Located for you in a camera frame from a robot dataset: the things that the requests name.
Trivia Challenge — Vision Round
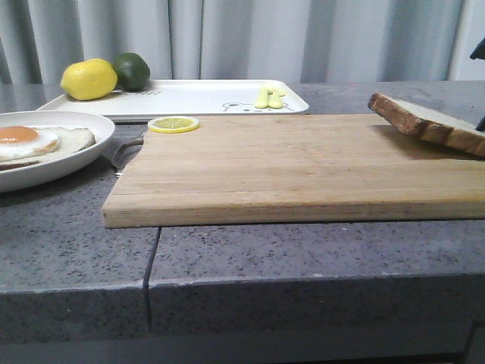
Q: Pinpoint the yellow plastic fork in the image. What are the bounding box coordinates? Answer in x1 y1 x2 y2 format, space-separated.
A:
254 86 271 109

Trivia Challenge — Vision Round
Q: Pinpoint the wooden cutting board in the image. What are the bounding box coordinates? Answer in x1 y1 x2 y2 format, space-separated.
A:
102 114 484 228

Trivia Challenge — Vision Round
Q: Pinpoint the white rectangular tray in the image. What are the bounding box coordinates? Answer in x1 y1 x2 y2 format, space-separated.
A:
39 80 308 122

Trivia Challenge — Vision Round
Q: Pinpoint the white round plate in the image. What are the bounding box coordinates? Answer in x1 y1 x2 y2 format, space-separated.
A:
1 111 115 193

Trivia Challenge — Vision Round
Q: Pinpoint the yellow lemon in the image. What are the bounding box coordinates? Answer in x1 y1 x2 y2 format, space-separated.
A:
60 58 117 101

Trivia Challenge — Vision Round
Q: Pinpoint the lemon slice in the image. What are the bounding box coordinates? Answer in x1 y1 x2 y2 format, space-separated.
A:
148 115 200 133

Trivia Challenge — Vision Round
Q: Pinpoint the metal cutting board handle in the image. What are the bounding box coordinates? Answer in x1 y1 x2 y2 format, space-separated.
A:
110 135 144 177

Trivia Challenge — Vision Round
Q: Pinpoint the fried egg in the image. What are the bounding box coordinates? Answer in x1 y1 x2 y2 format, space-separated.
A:
1 126 59 162

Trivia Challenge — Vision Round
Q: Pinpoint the green lime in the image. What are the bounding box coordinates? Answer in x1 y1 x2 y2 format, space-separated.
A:
113 52 151 92

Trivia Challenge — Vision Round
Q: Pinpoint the grey curtain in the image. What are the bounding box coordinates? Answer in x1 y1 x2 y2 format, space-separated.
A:
1 1 484 84

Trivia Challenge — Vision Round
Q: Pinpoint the white bread slice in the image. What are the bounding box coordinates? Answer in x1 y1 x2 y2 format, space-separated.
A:
1 127 95 171
368 93 484 157

